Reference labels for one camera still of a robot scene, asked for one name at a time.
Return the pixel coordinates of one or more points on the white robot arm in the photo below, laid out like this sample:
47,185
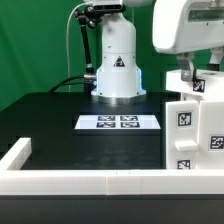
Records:
118,79

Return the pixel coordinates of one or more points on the white base tag plate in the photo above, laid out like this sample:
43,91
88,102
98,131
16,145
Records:
117,122

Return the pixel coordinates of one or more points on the white U-shaped obstacle wall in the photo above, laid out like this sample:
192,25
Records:
14,180

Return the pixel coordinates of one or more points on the white cabinet top block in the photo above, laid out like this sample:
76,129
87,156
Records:
209,85

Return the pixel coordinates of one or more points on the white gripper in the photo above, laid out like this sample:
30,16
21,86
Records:
185,26

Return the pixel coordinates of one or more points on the white cabinet body box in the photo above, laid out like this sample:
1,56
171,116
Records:
210,137

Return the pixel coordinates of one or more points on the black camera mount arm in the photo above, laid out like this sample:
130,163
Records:
86,36

